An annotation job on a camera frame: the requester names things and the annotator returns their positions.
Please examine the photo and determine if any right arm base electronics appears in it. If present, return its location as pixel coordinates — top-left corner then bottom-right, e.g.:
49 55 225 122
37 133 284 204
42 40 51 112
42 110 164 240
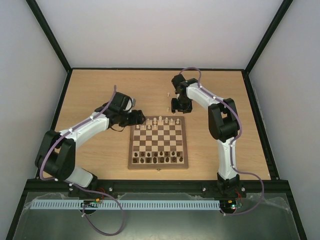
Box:
219 190 247 215

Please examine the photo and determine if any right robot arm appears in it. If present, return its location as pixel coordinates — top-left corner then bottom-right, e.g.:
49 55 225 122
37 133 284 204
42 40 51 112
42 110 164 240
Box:
171 73 242 197

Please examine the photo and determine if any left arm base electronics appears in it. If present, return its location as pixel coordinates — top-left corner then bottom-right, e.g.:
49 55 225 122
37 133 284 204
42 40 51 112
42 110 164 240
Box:
79 194 105 215

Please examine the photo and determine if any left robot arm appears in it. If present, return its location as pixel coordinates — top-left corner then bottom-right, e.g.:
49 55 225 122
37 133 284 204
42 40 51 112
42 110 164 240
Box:
35 91 146 191

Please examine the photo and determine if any wooden chess board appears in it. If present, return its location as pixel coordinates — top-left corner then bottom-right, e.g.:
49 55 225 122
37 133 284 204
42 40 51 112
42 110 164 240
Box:
127 115 189 170

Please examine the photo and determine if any dark pieces back row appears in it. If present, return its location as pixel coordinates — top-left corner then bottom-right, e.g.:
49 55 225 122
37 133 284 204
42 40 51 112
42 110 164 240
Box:
132 151 183 158

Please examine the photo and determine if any dark pieces row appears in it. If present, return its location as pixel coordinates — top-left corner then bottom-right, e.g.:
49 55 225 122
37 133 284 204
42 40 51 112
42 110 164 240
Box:
132 151 183 158
131 157 185 164

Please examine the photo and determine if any dark pieces front row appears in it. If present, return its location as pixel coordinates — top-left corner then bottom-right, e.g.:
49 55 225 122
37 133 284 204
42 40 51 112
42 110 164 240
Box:
131 157 185 164

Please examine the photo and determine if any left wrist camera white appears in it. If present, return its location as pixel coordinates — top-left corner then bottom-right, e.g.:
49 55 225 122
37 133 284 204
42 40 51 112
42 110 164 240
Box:
130 98 136 108

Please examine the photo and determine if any black aluminium frame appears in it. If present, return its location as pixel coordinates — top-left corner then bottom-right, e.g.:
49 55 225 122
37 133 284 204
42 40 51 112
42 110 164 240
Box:
6 0 307 240

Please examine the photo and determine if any grey slotted cable duct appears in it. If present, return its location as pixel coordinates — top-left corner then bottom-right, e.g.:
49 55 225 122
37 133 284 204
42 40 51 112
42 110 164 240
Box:
30 199 220 211

